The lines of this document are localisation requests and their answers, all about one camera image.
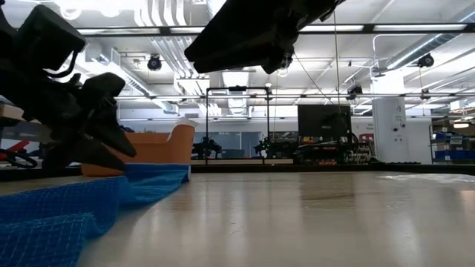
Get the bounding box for blue elastic bandage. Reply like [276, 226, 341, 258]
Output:
[0, 162, 191, 267]

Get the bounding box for thin black hanging cable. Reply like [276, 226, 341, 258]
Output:
[331, 10, 341, 112]

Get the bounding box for silver ventilation duct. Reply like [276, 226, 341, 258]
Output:
[385, 10, 475, 71]

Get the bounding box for shelf with blue bins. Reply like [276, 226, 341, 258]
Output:
[429, 118, 475, 165]

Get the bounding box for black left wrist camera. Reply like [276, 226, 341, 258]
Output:
[14, 4, 88, 72]

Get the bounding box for black hose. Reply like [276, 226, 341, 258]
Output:
[0, 148, 39, 168]

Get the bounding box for black crossbar with lights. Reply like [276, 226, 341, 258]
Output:
[76, 22, 475, 37]

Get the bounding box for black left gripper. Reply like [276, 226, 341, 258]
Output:
[0, 68, 137, 172]

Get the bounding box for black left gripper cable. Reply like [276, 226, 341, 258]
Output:
[46, 50, 81, 79]

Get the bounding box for black hanging camera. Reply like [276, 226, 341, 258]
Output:
[417, 53, 435, 69]
[347, 85, 364, 101]
[280, 51, 296, 70]
[146, 54, 163, 72]

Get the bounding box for clear plastic zip bag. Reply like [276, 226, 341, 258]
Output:
[376, 173, 475, 185]
[166, 116, 200, 142]

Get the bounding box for cluttered workbench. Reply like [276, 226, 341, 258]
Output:
[292, 135, 376, 166]

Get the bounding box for black monitor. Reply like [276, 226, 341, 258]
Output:
[297, 105, 352, 144]

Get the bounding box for white pillar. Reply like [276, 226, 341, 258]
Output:
[372, 96, 408, 164]

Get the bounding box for wooden side table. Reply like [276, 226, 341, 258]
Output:
[0, 103, 55, 145]

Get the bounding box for red object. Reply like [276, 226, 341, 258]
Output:
[0, 139, 33, 159]

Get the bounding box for orange plastic bin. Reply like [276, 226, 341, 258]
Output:
[80, 124, 196, 177]

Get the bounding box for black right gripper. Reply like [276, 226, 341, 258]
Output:
[184, 0, 347, 76]

